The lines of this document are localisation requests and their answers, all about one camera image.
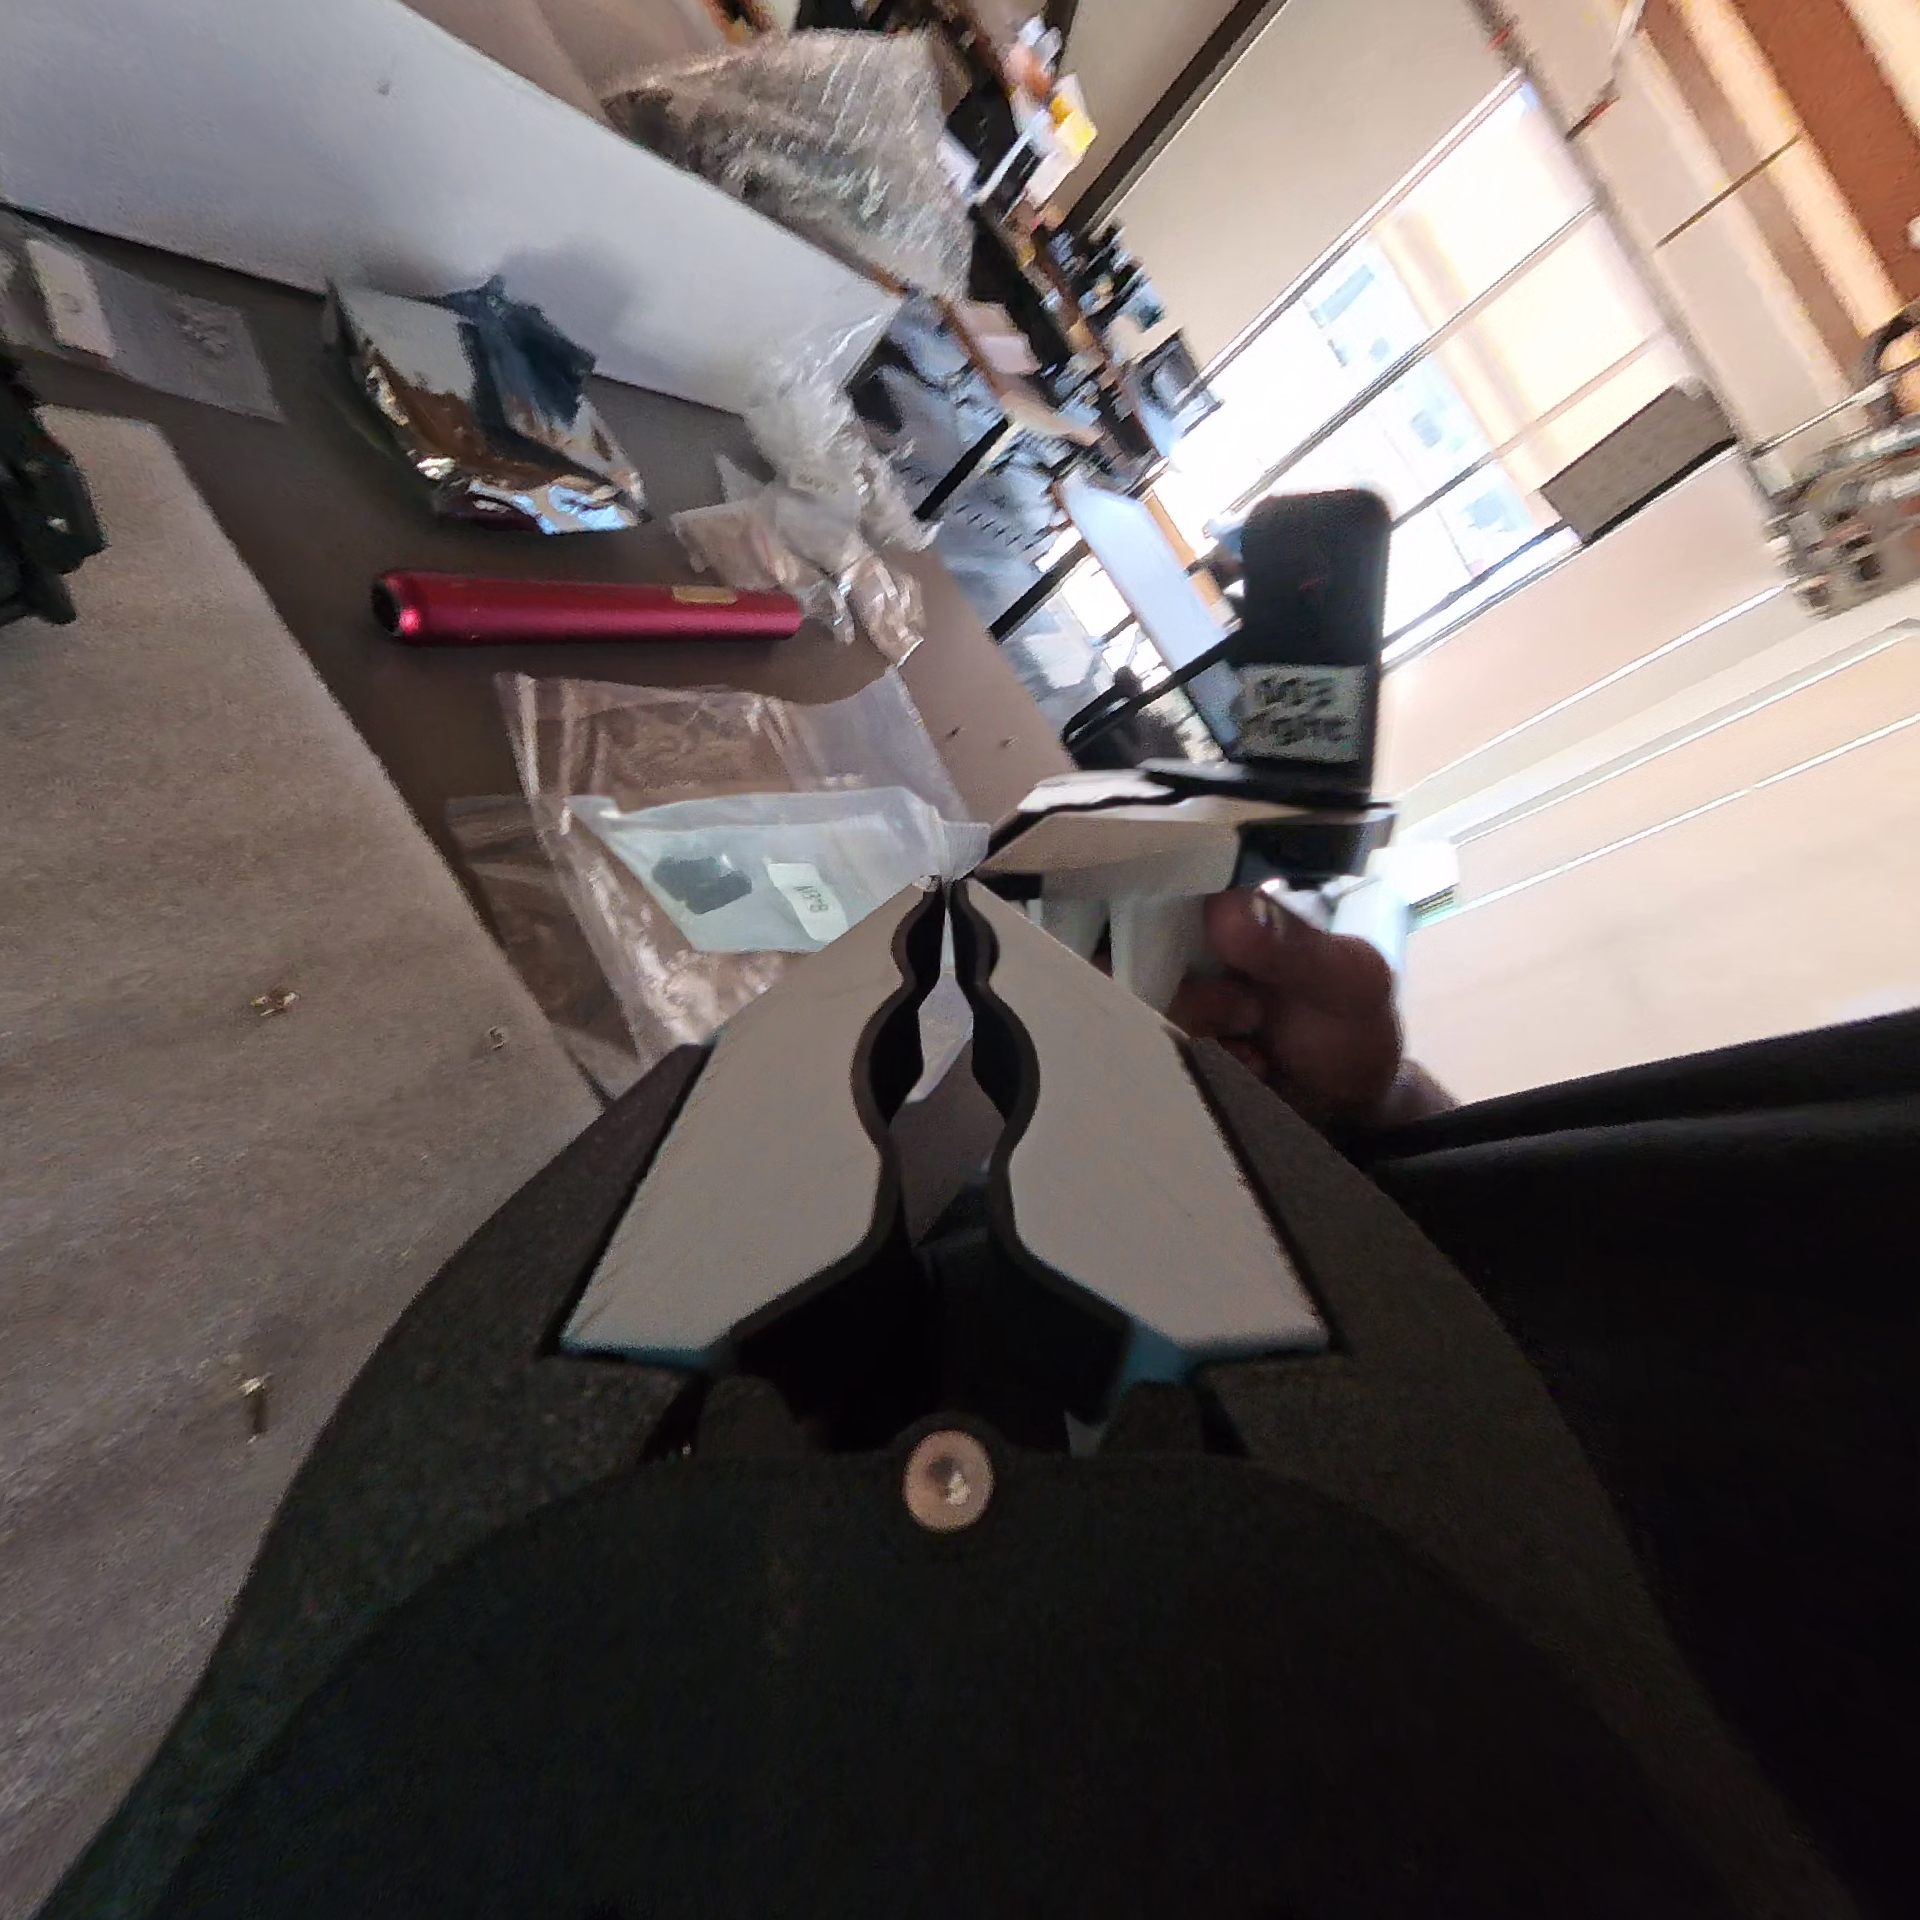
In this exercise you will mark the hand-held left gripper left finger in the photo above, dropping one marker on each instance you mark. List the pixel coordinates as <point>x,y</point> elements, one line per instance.
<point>735,1185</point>

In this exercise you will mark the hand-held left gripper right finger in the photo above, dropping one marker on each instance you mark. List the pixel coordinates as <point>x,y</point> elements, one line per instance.
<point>1140,1185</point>

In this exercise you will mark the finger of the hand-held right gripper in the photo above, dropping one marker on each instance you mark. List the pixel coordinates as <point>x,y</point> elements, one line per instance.
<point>1110,849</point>
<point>1103,786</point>

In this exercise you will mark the large clear parts bag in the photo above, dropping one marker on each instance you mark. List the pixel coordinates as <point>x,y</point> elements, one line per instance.
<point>600,930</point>

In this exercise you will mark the clear bag black parts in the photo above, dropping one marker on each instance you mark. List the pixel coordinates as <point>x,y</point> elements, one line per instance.
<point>751,856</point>

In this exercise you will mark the bag of brass standoffs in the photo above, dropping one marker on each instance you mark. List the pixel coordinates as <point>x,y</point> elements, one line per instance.
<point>480,406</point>

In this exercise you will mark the black servo claw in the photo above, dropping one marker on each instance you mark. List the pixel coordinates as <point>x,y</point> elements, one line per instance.
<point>36,494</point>

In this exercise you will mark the person's right forearm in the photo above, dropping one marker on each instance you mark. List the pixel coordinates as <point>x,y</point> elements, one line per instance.
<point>1410,1102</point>

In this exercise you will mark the person's right hand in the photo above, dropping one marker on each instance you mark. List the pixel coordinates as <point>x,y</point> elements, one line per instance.
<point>1305,1005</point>

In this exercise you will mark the flat clear plastic bag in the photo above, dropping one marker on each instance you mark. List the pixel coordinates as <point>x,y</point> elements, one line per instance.
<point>674,727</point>

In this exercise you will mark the small metal screw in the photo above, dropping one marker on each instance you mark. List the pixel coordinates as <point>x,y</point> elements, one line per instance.
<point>252,1395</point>

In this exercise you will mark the red electric screwdriver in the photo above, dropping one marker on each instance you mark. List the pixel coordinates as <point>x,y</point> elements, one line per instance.
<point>586,608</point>

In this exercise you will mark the grey ceiling pipes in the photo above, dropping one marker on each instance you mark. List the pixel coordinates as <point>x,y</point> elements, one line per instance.
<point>1844,481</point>

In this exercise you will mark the white foam mat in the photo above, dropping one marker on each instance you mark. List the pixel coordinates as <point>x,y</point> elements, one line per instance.
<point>182,901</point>

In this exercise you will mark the crumpled bubble wrap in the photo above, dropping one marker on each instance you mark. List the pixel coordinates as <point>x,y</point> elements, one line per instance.
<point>810,136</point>

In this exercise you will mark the large white cardboard box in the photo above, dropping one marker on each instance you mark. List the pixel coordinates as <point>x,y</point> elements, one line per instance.
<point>375,136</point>

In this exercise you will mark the pile of clear parts bags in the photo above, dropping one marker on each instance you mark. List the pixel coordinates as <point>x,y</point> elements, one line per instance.
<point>136,322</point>

